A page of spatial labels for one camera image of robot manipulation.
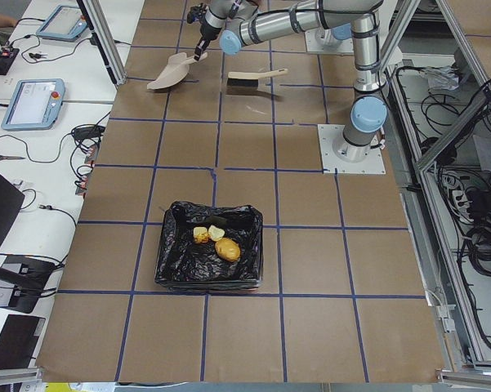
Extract beige plastic dustpan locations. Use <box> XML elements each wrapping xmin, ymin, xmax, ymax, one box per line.
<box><xmin>146</xmin><ymin>52</ymin><xmax>197</xmax><ymax>90</ymax></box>

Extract white brush black bristles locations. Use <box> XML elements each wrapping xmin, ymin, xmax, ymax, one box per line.
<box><xmin>226</xmin><ymin>69</ymin><xmax>288</xmax><ymax>87</ymax></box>

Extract aluminium frame post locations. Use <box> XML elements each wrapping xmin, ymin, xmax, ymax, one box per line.
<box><xmin>77</xmin><ymin>0</ymin><xmax>127</xmax><ymax>87</ymax></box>

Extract torn bread piece crusty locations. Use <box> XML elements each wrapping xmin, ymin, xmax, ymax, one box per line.
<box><xmin>193</xmin><ymin>226</ymin><xmax>210</xmax><ymax>244</ymax></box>

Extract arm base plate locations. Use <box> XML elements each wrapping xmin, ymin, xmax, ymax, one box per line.
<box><xmin>305</xmin><ymin>23</ymin><xmax>354</xmax><ymax>56</ymax></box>
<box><xmin>318</xmin><ymin>124</ymin><xmax>386</xmax><ymax>175</ymax></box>

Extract upper blue teach pendant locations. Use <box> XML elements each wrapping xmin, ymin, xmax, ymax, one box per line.
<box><xmin>36</xmin><ymin>5</ymin><xmax>87</xmax><ymax>42</ymax></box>

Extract lower blue teach pendant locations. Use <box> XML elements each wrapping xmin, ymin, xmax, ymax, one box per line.
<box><xmin>1</xmin><ymin>78</ymin><xmax>66</xmax><ymax>131</ymax></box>

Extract blue teach pendant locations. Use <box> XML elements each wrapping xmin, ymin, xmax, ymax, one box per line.
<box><xmin>36</xmin><ymin>5</ymin><xmax>87</xmax><ymax>42</ymax></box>
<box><xmin>1</xmin><ymin>78</ymin><xmax>66</xmax><ymax>131</ymax></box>

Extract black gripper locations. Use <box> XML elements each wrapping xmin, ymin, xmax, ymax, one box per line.
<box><xmin>194</xmin><ymin>10</ymin><xmax>225</xmax><ymax>61</ymax></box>

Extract black docking hub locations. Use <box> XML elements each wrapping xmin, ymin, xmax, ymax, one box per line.
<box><xmin>0</xmin><ymin>256</ymin><xmax>57</xmax><ymax>314</ymax></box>

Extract torn bread piece pale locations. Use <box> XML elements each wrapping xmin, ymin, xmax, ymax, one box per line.
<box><xmin>208</xmin><ymin>225</ymin><xmax>225</xmax><ymax>242</ymax></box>

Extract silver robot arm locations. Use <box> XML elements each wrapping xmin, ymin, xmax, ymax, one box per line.
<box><xmin>209</xmin><ymin>0</ymin><xmax>261</xmax><ymax>20</ymax></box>
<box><xmin>187</xmin><ymin>0</ymin><xmax>387</xmax><ymax>163</ymax></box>

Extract black power adapter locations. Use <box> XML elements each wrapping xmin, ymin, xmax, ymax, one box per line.
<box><xmin>71</xmin><ymin>125</ymin><xmax>105</xmax><ymax>140</ymax></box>

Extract brown bread roll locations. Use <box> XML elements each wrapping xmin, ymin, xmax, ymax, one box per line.
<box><xmin>215</xmin><ymin>238</ymin><xmax>241</xmax><ymax>262</ymax></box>

